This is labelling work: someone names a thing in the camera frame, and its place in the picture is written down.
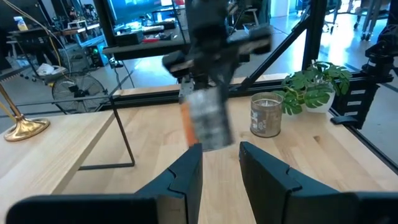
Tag black table frame rail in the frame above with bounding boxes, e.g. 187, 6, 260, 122
96, 70, 376, 111

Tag glass candle jar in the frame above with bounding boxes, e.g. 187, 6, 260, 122
249, 91, 284, 139

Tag round floor fan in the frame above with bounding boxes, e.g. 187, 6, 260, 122
51, 72, 108, 114

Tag gold brass candlestick holder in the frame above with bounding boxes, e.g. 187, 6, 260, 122
0, 83, 51, 142

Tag black desk with equipment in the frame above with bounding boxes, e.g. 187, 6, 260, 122
101, 18, 191, 62

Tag yellow cable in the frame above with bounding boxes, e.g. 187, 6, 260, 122
0, 0, 73, 75

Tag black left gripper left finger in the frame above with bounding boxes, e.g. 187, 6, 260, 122
6, 142, 204, 224

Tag orange scented candle box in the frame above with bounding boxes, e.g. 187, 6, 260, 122
180, 86, 235, 152

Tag green plant in white pot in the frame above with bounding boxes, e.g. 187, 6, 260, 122
272, 60, 353, 116

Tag wooden riser shelf black legs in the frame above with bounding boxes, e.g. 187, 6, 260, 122
0, 95, 136, 215

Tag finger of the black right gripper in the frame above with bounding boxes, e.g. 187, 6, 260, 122
214, 58, 238, 95
178, 76, 195, 104

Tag black diagonal frame brace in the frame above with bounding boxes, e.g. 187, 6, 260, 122
238, 11, 312, 91

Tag black vertical frame post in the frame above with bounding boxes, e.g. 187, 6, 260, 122
301, 0, 328, 72

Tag black mount with white labels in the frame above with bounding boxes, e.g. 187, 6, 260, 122
329, 24, 398, 130

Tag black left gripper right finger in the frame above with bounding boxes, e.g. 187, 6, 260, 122
238, 141, 398, 224

